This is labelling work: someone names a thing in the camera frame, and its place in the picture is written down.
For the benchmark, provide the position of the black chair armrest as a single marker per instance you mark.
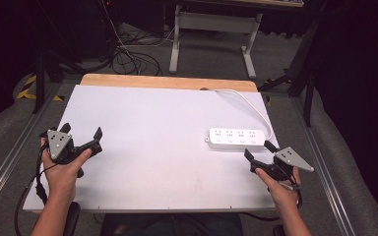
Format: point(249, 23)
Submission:
point(72, 218)

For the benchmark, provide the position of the person's right hand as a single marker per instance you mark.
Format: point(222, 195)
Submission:
point(279, 191)

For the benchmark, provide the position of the white metal desk frame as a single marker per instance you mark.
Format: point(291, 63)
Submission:
point(215, 23)

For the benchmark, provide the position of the white power strip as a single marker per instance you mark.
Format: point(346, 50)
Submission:
point(237, 138)

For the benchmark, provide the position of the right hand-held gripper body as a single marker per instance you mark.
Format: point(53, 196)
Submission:
point(291, 159)

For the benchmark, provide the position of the person's left hand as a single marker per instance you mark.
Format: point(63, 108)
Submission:
point(60, 178)

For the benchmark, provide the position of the aluminium rail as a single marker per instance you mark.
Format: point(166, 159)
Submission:
point(16, 150)
point(321, 164)

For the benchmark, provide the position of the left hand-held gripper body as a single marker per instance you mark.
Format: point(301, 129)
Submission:
point(58, 143)

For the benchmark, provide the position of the black metal stand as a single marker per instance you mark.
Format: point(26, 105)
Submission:
point(41, 77)
point(303, 73)

